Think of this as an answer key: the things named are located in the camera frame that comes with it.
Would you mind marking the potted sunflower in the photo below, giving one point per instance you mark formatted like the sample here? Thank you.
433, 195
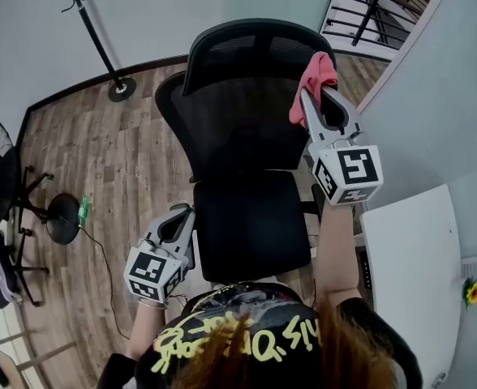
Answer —
474, 292

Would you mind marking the person's black printed shirt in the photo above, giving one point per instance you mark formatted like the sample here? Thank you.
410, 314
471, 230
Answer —
254, 302

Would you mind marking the person's left forearm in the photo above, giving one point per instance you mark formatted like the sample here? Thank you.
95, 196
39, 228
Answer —
145, 330

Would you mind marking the white desk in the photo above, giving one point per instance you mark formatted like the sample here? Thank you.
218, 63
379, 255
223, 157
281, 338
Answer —
413, 278

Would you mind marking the wooden frame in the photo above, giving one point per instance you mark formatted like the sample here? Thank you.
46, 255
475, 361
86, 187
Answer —
39, 353

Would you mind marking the pink cloth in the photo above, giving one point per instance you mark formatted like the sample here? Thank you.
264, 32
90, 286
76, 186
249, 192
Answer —
317, 71

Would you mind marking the person's right forearm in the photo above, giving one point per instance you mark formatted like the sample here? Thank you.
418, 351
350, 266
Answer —
336, 249

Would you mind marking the black office chair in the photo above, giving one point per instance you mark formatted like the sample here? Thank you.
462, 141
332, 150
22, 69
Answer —
250, 225

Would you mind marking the black coat rack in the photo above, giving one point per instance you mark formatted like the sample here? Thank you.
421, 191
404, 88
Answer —
96, 43

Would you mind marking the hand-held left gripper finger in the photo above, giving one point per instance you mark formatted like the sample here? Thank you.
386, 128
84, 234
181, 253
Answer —
188, 241
156, 227

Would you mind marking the black swivel chair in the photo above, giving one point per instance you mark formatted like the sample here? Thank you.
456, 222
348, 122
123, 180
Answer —
1, 290
9, 176

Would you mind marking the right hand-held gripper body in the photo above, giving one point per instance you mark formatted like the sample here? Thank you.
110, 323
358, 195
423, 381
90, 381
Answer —
354, 168

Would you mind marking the black floor fan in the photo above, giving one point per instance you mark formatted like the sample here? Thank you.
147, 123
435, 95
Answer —
62, 219

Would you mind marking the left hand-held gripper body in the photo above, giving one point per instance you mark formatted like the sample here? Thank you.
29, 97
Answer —
147, 272

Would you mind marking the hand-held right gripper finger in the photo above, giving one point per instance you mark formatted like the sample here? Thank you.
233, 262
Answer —
313, 124
350, 116

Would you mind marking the black metal railing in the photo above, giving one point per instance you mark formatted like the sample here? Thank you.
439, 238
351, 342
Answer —
364, 22

